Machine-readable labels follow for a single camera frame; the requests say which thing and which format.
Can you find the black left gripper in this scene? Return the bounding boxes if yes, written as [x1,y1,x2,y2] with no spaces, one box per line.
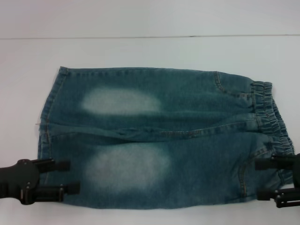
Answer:
[0,158,81,206]

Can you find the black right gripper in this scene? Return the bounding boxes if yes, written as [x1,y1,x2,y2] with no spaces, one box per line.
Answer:
[255,152,300,209]

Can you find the blue denim shorts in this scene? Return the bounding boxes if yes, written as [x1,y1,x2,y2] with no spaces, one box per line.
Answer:
[35,66,295,211]

